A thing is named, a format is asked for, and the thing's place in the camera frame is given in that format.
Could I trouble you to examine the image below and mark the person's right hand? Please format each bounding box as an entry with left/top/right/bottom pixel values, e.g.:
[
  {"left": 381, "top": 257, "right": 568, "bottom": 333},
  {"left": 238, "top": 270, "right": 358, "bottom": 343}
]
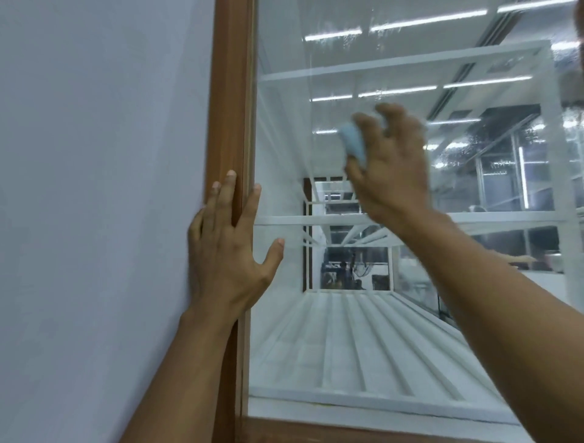
[{"left": 342, "top": 102, "right": 434, "bottom": 236}]

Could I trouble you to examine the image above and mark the person's left hand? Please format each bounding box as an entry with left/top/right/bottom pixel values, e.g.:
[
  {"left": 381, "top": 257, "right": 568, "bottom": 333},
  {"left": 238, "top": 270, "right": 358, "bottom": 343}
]
[{"left": 182, "top": 169, "right": 286, "bottom": 326}]

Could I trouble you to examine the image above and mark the light blue cleaning cloth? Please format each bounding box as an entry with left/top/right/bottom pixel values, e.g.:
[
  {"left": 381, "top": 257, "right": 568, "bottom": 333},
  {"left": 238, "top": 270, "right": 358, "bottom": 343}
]
[{"left": 336, "top": 120, "right": 384, "bottom": 170}]

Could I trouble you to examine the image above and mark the narrow glass panel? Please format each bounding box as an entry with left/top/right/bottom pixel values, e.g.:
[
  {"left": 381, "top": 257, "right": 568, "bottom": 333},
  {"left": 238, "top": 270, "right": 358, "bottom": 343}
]
[{"left": 248, "top": 0, "right": 584, "bottom": 425}]

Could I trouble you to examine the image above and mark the wooden framed display cabinet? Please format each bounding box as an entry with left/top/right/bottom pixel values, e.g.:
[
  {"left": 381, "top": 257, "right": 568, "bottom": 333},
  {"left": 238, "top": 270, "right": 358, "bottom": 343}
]
[{"left": 203, "top": 0, "right": 584, "bottom": 443}]

